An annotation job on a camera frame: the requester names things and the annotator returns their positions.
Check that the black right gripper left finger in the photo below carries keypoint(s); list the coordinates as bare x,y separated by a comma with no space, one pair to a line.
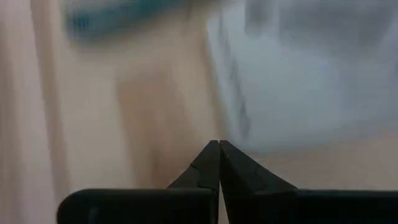
140,207

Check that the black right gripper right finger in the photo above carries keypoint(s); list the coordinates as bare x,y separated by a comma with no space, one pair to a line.
295,207

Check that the white box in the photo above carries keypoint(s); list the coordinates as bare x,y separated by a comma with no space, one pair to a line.
311,77

